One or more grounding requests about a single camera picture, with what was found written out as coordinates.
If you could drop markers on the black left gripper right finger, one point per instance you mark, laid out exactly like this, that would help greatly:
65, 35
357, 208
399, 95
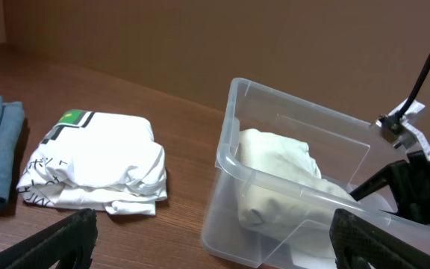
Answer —
358, 244

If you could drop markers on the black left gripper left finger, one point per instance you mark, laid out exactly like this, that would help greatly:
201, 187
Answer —
68, 243

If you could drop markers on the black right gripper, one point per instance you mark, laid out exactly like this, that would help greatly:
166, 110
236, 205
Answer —
409, 183

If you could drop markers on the cream cloth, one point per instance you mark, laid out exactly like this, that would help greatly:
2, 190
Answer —
274, 203

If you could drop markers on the clear plastic storage container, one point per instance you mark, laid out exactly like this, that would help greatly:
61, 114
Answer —
347, 151

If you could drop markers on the white printed folded t-shirt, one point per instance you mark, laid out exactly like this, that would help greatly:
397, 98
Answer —
106, 162

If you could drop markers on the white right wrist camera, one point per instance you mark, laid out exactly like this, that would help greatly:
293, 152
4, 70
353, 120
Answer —
410, 139

